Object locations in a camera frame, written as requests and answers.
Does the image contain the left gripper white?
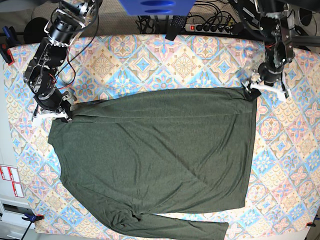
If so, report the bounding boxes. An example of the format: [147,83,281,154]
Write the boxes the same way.
[241,76,292,102]

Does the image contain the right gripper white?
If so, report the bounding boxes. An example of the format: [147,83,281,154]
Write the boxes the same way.
[31,110,72,127]

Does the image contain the dark green long-sleeve shirt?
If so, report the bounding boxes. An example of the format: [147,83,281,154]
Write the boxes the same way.
[48,87,257,240]

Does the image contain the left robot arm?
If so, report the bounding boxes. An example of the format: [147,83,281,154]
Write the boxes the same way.
[236,0,320,102]

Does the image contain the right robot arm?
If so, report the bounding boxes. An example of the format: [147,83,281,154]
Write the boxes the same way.
[23,0,102,123]

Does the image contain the white red-framed labels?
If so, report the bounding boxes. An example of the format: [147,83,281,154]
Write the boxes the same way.
[0,165,24,198]

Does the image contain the blue clamp upper left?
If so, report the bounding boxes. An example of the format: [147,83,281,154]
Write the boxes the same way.
[0,26,15,66]

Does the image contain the blue clamp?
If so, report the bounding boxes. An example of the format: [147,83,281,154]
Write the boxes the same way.
[21,213,45,240]
[0,26,15,66]

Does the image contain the black round stool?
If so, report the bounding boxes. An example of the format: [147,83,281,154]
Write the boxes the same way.
[23,17,48,44]

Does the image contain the patterned colourful tablecloth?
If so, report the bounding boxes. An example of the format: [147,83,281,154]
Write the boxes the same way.
[0,35,320,240]

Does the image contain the blue clamp lower left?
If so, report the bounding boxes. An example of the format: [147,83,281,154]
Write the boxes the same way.
[21,213,45,240]

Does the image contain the black remote control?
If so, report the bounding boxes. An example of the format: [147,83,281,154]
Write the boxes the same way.
[165,15,187,41]

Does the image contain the orange clamp lower right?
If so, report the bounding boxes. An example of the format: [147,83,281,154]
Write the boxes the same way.
[306,222,316,227]

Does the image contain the blue plastic box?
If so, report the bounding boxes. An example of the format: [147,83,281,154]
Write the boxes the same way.
[119,0,196,16]

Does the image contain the white power strip red switch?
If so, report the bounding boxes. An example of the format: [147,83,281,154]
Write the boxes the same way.
[184,23,232,34]

